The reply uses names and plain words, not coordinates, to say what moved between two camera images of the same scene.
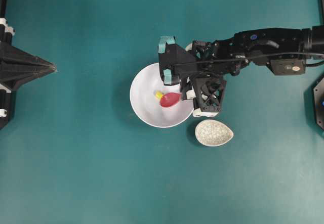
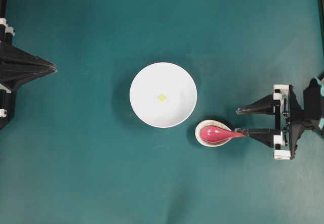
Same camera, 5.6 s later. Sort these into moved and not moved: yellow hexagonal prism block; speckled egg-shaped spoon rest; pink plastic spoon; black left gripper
Moved: pink plastic spoon; yellow hexagonal prism block
Not moved: black left gripper; speckled egg-shaped spoon rest
